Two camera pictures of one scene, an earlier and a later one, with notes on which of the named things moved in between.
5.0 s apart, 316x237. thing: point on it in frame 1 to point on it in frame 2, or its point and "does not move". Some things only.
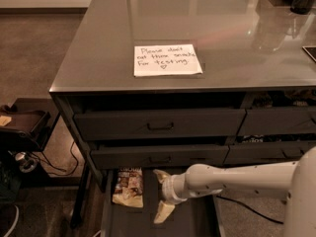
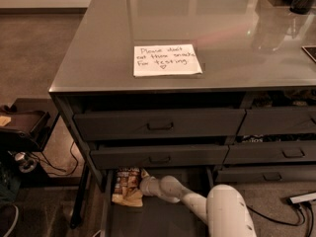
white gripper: (169, 189) to (147, 186)
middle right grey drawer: (243, 154) does not move
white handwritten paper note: (174, 59) does not move
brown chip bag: (128, 187) does not move
